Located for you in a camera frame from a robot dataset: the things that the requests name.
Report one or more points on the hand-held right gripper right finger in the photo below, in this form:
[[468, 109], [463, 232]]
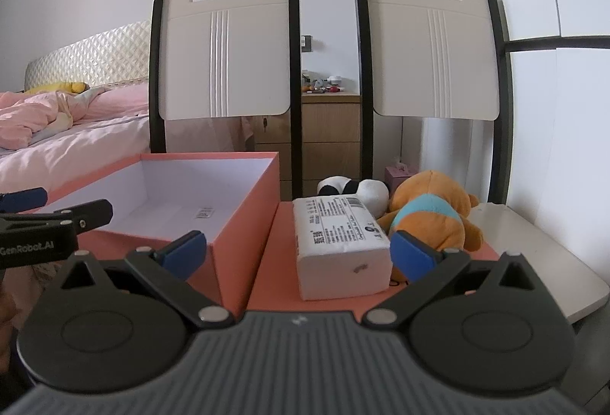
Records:
[[412, 255]]

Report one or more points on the black horizontal bar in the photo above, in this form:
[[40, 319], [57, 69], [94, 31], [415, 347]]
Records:
[[557, 43]]

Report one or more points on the cream chair with black frame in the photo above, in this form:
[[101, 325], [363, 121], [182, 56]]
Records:
[[224, 43], [429, 43]]

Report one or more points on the white tissue pack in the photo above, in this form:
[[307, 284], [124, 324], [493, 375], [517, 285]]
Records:
[[333, 243]]

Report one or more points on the pink tissue box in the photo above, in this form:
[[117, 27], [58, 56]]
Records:
[[395, 177]]

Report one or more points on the white desktop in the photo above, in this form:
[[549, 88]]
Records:
[[548, 253]]

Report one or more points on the wall socket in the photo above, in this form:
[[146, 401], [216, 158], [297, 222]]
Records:
[[306, 43]]

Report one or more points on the bed with pink sheet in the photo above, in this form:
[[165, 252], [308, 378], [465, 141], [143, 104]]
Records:
[[71, 148]]

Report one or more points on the pink cardboard box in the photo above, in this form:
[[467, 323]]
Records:
[[238, 215]]

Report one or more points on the small red object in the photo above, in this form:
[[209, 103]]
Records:
[[336, 88]]

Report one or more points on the cream quilted headboard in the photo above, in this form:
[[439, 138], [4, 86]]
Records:
[[95, 55]]

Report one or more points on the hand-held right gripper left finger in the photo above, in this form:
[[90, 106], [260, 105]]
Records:
[[183, 255]]

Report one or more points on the wooden nightstand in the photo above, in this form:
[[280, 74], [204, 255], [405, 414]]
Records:
[[329, 134]]

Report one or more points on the orange bear plush toy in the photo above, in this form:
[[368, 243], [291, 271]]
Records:
[[429, 200]]

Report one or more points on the yellow plush toy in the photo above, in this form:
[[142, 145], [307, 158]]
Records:
[[57, 87]]

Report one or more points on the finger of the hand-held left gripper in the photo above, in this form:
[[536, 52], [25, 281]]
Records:
[[21, 199], [88, 214]]

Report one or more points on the pink crumpled duvet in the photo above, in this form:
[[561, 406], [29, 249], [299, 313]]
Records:
[[33, 115]]

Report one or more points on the panda plush toy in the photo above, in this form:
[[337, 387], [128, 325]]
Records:
[[369, 193]]

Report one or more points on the pink box lid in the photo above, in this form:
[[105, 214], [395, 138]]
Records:
[[276, 262]]

